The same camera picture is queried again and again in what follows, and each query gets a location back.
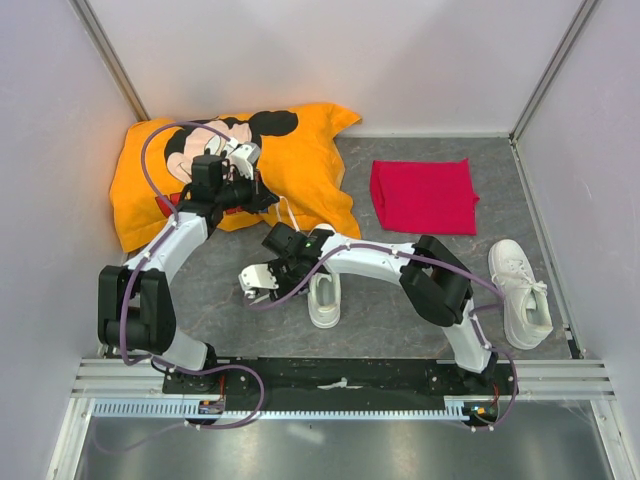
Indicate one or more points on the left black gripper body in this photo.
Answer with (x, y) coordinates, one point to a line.
(240, 193)

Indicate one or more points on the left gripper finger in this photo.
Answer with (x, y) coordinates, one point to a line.
(261, 205)
(262, 192)

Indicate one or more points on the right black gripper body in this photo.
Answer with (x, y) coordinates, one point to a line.
(287, 276)

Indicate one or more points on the white sneaker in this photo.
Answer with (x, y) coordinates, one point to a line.
(324, 305)
(527, 318)

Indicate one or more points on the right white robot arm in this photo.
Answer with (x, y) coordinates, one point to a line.
(437, 284)

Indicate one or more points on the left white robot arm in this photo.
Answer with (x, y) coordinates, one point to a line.
(135, 307)

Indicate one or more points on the orange Mickey Mouse pillow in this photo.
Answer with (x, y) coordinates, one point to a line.
(299, 160)

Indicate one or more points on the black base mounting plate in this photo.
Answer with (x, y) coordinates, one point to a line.
(339, 383)

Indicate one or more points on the red folded cloth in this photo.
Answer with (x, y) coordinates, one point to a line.
(432, 198)

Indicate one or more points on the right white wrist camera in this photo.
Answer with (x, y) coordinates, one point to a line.
(257, 281)

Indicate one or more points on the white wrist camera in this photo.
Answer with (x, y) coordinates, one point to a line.
(257, 281)
(243, 156)

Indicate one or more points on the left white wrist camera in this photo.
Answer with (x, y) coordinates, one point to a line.
(243, 156)

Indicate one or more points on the grey slotted cable duct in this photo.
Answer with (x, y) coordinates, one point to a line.
(197, 410)

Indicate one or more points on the aluminium rail frame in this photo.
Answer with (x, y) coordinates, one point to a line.
(563, 381)

